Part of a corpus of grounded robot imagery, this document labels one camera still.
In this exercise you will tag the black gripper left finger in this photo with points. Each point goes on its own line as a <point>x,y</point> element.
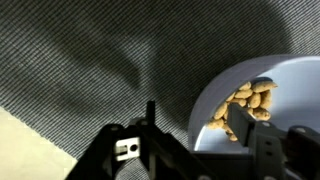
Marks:
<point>150,112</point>

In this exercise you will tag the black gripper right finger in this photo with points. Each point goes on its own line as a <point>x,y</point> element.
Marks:
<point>241,123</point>

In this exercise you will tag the dark blue cloth mat left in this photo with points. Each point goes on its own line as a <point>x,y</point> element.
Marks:
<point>69,67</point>

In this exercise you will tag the peanuts pile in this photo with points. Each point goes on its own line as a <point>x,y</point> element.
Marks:
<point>255,98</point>

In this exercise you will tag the blue bowl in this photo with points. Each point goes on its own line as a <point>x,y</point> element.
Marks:
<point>295,100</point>

